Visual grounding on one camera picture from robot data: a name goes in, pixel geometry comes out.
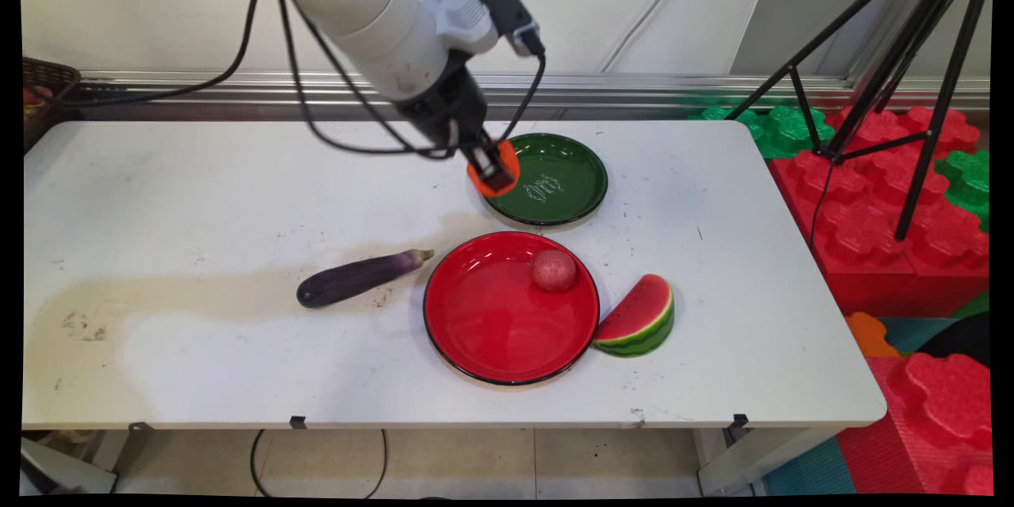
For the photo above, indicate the red round toy fruit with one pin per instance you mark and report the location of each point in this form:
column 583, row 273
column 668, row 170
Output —
column 553, row 269

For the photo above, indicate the watermelon slice toy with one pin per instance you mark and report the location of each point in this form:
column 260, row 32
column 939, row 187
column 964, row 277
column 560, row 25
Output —
column 638, row 321

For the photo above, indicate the black table clip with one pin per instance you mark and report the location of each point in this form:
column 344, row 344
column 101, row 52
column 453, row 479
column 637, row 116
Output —
column 739, row 421
column 298, row 421
column 141, row 427

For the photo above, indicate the purple eggplant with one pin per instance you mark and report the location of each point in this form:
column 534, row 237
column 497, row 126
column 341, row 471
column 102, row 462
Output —
column 356, row 279

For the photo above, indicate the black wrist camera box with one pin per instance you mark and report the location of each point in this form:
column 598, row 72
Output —
column 507, row 12

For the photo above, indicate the red plate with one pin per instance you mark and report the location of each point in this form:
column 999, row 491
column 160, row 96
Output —
column 491, row 317

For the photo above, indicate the green foam block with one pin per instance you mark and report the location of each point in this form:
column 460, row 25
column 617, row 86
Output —
column 968, row 182
column 780, row 131

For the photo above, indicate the orange foam piece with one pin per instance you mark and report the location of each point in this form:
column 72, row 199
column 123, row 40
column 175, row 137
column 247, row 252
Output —
column 870, row 334

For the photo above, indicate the green plate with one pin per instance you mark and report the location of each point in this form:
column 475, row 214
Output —
column 554, row 182

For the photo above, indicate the teal foam mat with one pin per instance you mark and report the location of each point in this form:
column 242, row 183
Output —
column 808, row 471

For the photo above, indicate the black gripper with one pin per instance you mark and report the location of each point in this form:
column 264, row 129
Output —
column 444, row 107

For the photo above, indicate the black tripod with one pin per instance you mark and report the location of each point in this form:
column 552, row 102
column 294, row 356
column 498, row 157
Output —
column 879, row 55

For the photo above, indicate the white table leg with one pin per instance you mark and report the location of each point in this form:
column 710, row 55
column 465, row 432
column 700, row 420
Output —
column 752, row 459

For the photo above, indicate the large red foam block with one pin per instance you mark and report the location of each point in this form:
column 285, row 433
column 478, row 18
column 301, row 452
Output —
column 863, row 230

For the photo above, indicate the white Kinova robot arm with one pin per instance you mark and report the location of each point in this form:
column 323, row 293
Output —
column 364, row 8

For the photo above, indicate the brown wicker basket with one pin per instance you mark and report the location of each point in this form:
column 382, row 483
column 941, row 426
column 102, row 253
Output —
column 43, row 91

